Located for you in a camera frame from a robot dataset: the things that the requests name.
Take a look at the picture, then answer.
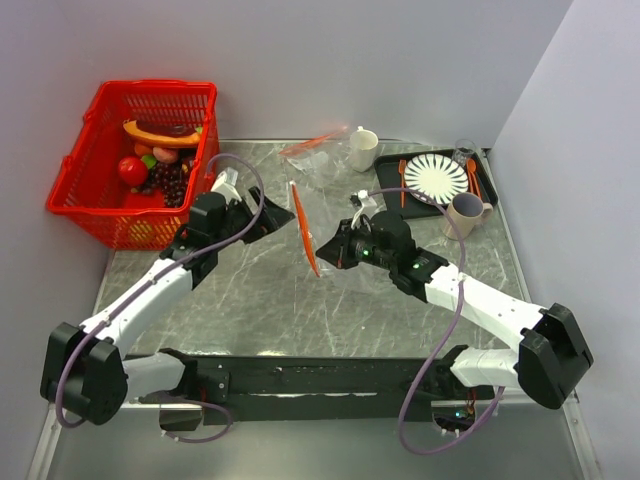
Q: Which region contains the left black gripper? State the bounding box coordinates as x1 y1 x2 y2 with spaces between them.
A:
212 185 294 250

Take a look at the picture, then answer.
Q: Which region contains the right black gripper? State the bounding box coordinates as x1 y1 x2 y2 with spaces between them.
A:
317 218 396 271

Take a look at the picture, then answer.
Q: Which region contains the clear zip bag orange zipper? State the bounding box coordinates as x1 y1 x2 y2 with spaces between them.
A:
287 177 381 296

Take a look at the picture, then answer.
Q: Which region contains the red apple toy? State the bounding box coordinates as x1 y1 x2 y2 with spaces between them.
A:
117 156 148 187

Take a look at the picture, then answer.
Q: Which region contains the orange papaya slice toy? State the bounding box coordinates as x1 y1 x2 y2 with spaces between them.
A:
122 120 201 149

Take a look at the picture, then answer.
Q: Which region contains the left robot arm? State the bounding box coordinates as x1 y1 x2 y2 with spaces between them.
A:
40 187 295 428

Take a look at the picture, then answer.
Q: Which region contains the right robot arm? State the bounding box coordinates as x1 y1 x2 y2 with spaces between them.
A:
316 211 594 410

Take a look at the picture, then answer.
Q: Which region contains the orange plastic fork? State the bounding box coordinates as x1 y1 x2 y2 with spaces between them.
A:
398 159 407 209

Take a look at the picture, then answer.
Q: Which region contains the white mug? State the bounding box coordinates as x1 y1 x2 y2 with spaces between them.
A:
348 126 379 173

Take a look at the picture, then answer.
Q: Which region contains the purple grapes toy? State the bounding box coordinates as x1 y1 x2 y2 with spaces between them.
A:
131 159 191 208

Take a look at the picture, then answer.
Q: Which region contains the striped white plate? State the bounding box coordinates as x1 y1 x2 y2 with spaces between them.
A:
403 153 469 205

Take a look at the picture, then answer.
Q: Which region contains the pink peach toy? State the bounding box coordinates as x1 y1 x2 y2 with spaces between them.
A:
152 147 179 164

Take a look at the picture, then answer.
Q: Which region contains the green leaf toy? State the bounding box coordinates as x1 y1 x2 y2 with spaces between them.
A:
140 154 157 170

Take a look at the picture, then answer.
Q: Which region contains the beige mug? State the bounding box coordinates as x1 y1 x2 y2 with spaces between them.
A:
442 192 493 240

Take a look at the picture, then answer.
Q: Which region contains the small orange fruit toy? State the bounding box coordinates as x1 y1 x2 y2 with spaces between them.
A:
134 143 153 157

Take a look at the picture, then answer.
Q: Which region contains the orange plastic spoon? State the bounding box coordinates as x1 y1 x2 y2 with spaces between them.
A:
466 157 482 198

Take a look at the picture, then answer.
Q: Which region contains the clear drinking glass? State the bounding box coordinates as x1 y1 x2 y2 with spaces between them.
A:
452 139 476 167

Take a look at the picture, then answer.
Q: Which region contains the red plastic basket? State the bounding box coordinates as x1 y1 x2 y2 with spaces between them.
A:
47 79 219 250

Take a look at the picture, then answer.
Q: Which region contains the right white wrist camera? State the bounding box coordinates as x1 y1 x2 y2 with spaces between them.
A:
350 190 378 224

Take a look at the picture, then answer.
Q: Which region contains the aluminium rail frame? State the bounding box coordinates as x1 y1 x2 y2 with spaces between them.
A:
27 144 599 480

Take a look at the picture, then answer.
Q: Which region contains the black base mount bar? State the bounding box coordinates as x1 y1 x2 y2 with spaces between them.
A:
124 349 496 431

